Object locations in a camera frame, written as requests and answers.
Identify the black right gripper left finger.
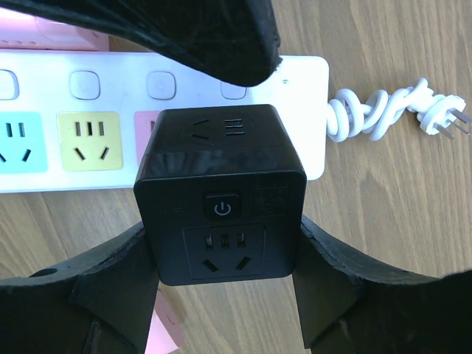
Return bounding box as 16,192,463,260
1,223,159,353

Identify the small pink plug adapter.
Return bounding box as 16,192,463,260
145,291,183,354

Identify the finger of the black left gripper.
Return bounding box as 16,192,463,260
1,0,282,87

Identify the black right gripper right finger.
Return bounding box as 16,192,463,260
293,218,471,353

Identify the white multicolour power strip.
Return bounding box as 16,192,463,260
1,49,329,192

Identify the black cube socket adapter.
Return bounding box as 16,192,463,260
133,104,307,286

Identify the white power strip cable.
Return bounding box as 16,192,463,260
326,77,472,143

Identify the pink cube socket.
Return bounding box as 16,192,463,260
1,8,110,52

